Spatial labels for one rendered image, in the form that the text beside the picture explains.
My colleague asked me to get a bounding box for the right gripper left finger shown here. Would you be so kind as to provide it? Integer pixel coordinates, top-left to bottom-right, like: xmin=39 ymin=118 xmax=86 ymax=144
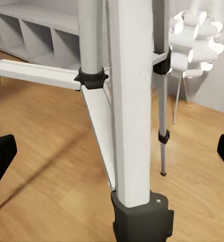
xmin=0 ymin=134 xmax=17 ymax=180

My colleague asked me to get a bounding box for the camera tripod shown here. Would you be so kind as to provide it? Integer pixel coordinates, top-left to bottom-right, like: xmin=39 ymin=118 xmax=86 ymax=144
xmin=0 ymin=0 xmax=174 ymax=242

